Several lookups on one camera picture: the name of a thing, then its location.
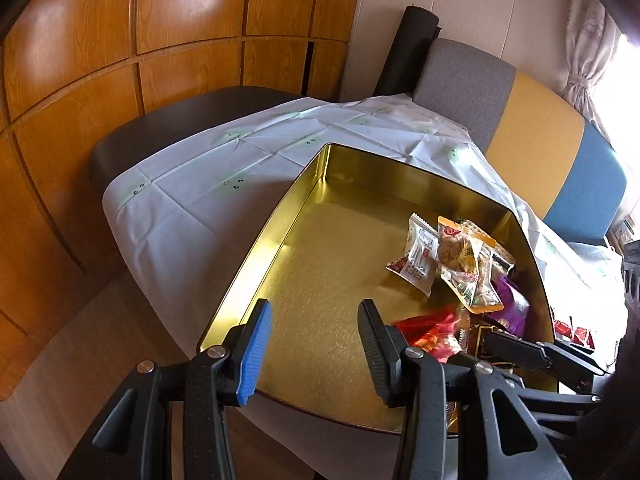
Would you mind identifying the gold metal tin box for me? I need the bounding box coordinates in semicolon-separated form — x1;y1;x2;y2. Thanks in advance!
196;142;558;438

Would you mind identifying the orange snack packet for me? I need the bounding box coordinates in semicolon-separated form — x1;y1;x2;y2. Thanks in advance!
437;216;498;273

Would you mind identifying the window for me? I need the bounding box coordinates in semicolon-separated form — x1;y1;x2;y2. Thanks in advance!
597;25;640;148

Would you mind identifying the white snack packet red label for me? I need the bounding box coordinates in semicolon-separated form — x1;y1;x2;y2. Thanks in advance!
385;212;442;297

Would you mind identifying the wooden wardrobe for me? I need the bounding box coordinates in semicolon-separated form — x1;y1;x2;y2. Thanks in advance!
0;0;368;403

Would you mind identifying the wooden side shelf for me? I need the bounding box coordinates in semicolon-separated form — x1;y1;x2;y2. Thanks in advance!
611;215;640;248

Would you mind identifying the clear packet of brown snacks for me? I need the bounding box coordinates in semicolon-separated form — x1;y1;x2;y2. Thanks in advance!
440;255;503;311

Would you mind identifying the white patterned curtain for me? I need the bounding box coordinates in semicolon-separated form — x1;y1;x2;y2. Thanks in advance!
560;0;621;126

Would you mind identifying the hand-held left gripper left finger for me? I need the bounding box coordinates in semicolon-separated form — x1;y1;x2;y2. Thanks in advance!
59;298;274;480

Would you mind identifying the white printed tablecloth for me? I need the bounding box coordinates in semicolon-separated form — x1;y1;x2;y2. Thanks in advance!
101;92;626;441

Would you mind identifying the dark brown gold-edged snack packet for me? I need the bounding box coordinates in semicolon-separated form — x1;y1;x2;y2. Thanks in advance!
465;310;508;363

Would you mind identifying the black rolled mat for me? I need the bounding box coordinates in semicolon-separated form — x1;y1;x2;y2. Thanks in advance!
372;5;441;97

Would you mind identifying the purple snack packet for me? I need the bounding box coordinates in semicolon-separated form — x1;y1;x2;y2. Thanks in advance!
492;275;531;337

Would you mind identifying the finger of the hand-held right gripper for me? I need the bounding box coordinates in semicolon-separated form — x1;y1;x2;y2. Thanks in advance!
482;332;607;377
505;376;601;413

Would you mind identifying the black appliance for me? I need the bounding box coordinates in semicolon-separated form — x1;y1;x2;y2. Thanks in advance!
621;242;640;313

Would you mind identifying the dark grey chair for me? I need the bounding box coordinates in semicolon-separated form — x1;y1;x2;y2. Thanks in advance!
89;86;306;186

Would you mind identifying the grey yellow blue sofa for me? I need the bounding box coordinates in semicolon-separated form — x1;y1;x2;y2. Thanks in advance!
412;37;628;246

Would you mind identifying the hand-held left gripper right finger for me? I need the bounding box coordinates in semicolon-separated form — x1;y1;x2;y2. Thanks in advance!
357;299;573;480

